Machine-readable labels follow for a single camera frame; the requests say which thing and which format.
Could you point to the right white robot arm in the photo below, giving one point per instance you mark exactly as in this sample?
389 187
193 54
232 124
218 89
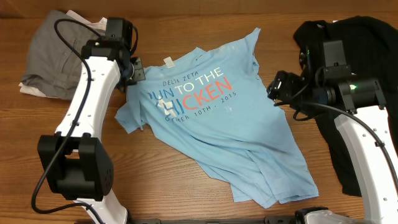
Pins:
327 85

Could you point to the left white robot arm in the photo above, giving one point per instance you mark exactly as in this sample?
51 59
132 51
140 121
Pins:
77 169

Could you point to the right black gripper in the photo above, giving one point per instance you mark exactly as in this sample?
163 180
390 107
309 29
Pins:
283 88

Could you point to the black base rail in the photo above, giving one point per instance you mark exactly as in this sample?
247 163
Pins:
284 219

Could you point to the grey folded shorts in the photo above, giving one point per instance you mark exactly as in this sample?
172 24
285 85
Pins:
49 59

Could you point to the light blue printed t-shirt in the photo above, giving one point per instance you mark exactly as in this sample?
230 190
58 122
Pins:
212 106

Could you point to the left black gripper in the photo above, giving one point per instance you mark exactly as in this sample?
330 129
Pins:
139 72

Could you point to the black t-shirt white logo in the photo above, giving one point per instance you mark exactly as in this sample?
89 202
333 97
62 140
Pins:
370 47

